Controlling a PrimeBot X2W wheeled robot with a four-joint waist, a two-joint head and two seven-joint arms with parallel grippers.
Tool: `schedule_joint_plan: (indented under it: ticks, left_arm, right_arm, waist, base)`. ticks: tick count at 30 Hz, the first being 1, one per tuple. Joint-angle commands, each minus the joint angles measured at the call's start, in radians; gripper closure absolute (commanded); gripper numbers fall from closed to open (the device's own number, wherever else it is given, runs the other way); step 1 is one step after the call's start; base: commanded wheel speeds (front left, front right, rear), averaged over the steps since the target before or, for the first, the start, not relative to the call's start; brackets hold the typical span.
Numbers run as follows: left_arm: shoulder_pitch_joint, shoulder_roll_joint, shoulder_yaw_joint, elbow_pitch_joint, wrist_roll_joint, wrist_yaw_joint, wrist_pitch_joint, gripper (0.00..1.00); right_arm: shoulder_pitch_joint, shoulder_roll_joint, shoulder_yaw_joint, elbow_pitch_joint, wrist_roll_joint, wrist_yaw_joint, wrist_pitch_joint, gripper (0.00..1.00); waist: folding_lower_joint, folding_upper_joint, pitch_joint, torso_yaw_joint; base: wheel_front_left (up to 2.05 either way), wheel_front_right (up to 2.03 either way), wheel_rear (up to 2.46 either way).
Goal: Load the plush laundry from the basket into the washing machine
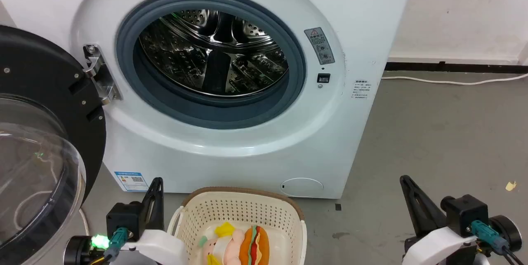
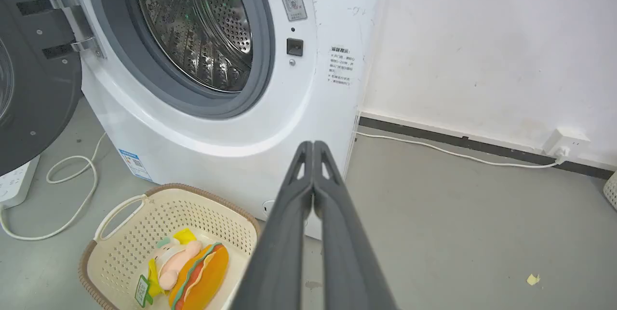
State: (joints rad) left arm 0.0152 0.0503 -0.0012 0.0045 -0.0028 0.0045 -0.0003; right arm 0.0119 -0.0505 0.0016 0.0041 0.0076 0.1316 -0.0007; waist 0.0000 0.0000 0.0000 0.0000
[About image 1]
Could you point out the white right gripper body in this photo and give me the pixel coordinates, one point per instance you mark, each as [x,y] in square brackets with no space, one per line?
[437,246]

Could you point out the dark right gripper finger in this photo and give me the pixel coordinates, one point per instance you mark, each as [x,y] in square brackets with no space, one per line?
[416,211]
[431,213]

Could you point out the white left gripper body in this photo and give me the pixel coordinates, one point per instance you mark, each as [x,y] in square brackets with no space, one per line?
[161,246]

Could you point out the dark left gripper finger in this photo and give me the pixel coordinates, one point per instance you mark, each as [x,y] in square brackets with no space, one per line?
[159,211]
[147,211]

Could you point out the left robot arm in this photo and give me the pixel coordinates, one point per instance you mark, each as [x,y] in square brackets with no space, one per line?
[78,250]

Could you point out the white front-load washing machine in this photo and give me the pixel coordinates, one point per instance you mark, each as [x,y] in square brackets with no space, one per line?
[330,133]

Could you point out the black washer door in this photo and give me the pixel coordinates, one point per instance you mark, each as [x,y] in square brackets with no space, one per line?
[37,92]

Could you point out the blue energy label sticker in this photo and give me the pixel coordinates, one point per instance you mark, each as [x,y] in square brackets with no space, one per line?
[132,181]

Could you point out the pink plush doll toy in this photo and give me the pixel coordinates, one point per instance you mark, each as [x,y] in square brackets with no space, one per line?
[225,248]

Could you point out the cream perforated laundry basket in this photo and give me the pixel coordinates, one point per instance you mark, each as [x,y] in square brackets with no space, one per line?
[231,211]

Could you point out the yellow paper scrap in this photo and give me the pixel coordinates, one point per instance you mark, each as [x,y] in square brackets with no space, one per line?
[511,186]

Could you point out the hamburger plush toy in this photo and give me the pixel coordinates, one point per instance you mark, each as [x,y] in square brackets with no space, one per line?
[255,246]

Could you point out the grey rubber door gasket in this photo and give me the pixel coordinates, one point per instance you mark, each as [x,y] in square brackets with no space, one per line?
[165,100]

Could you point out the round filter cover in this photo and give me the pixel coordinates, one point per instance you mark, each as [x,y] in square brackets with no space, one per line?
[303,186]

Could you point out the white text sticker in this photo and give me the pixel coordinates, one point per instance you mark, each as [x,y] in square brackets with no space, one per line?
[361,89]

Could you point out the metal door hinge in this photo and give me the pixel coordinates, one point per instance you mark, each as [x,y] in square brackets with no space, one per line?
[99,73]

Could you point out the black baseboard strip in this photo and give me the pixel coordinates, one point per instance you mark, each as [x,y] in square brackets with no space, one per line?
[453,67]

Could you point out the black door latch socket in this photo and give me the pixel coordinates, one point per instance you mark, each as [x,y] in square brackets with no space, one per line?
[323,78]

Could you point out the stainless steel drum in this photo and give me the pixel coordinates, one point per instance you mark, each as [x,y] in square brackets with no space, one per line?
[214,55]

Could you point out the grey warning sticker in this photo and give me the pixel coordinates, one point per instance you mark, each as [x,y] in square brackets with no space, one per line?
[319,45]

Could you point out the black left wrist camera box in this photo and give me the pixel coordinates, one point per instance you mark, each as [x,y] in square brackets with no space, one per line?
[123,215]

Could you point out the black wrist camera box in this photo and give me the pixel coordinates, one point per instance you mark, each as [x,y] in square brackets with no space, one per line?
[123,215]
[464,211]

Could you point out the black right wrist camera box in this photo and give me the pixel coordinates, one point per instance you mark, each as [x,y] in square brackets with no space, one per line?
[464,211]

